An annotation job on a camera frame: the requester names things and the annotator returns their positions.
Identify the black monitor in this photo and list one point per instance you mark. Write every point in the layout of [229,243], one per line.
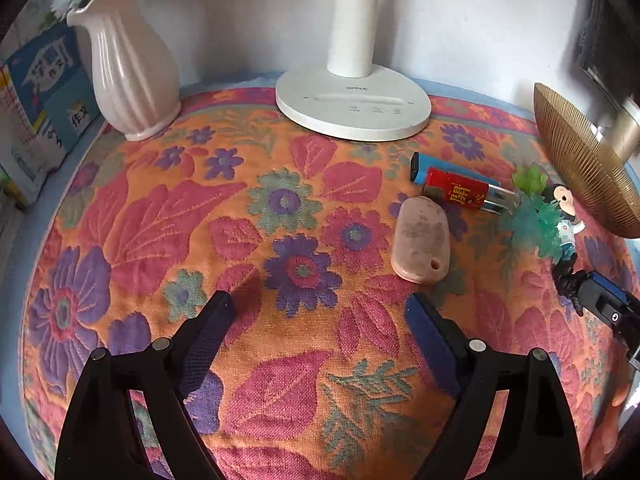
[600,50]

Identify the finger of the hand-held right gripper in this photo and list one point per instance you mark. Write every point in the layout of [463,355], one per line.
[612,287]
[612,316]

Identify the white ribbed ceramic vase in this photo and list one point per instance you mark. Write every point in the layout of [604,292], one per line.
[130,70]

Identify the blue lighter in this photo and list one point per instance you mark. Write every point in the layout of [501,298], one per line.
[422,167]

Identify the floral woven tablecloth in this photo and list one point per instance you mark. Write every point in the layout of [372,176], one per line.
[280,160]

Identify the black haired small figurine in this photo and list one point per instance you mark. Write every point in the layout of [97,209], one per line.
[565,200]

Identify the teal plastic toy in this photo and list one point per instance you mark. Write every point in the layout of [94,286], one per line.
[532,220]

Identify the white desk lamp base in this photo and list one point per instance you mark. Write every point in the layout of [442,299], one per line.
[350,105]

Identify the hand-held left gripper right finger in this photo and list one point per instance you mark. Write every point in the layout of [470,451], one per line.
[432,345]

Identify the red lighter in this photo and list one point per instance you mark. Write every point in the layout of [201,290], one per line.
[460,191]

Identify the small black clip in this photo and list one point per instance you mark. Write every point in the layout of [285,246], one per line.
[567,282]

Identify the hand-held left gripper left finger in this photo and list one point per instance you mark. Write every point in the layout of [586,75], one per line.
[205,350]

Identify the blue cover workbook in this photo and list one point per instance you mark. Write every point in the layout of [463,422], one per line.
[40,75]

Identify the golden ribbed bowl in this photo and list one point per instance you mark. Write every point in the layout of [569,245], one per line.
[580,160]

